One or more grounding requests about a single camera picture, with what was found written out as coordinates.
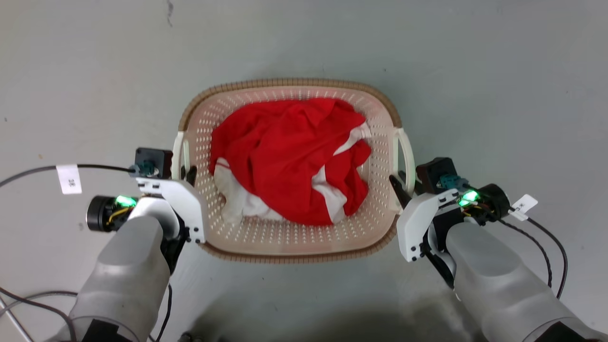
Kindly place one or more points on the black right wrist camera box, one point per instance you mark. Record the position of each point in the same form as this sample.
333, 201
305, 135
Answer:
437, 173

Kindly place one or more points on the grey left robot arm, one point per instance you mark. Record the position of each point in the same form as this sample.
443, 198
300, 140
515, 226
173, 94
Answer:
123, 275

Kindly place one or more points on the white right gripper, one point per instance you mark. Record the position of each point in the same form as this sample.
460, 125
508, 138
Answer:
415, 223

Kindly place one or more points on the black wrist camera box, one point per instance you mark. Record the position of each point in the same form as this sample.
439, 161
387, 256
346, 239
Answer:
154, 159
437, 173

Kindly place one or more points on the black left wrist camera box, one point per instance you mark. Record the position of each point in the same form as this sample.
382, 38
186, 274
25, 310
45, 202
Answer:
154, 159

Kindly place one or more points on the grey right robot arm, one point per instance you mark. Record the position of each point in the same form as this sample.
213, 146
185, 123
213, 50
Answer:
503, 285

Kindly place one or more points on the beige plastic laundry basket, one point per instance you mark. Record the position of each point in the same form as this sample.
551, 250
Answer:
294, 240

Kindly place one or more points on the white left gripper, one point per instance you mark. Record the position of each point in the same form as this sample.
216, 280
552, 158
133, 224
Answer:
187, 209

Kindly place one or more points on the red and white garment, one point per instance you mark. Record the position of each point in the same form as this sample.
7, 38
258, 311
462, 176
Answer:
285, 156

